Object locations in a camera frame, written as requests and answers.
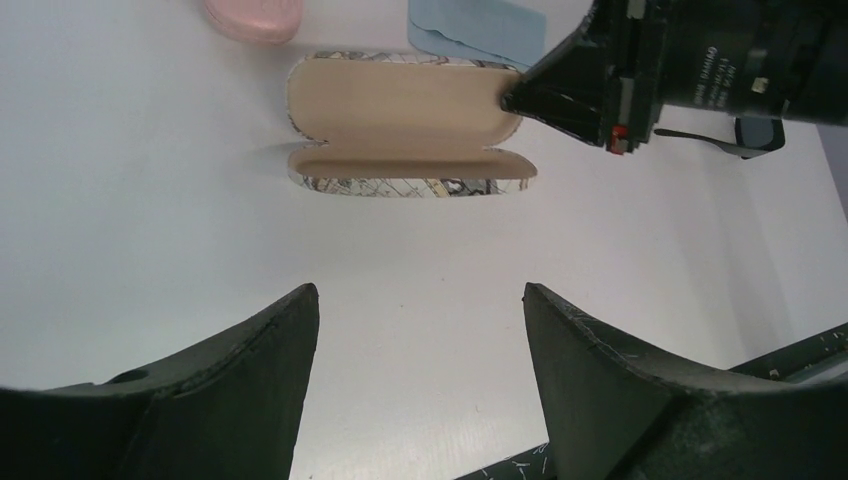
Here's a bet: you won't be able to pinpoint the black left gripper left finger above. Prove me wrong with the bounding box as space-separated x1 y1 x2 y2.
1 283 319 479

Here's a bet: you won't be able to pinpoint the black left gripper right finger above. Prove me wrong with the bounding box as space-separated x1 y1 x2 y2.
523 283 847 479

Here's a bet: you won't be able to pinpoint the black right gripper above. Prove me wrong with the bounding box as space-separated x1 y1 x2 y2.
500 1 670 154

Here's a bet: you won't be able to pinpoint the light blue cleaning cloth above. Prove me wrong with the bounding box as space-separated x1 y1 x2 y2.
407 0 547 70

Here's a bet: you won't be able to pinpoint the map print glasses case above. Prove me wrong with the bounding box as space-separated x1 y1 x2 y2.
286 51 537 198

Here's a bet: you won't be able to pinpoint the pink glasses case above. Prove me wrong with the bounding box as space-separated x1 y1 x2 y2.
204 0 304 45

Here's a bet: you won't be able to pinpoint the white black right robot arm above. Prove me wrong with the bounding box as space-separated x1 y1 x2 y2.
501 1 847 154

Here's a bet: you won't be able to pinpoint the black sunglasses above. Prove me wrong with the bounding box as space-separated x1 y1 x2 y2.
653 117 786 160

